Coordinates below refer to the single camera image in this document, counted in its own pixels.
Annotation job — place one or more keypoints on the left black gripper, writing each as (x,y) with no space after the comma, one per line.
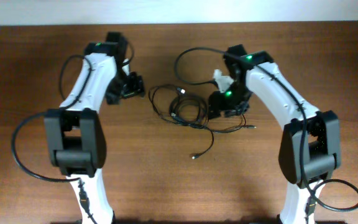
(138,88)

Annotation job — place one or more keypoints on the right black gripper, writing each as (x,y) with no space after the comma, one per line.
(217,99)

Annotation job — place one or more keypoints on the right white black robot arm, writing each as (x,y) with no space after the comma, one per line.
(310,147)

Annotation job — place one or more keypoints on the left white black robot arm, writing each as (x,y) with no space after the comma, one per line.
(75,138)

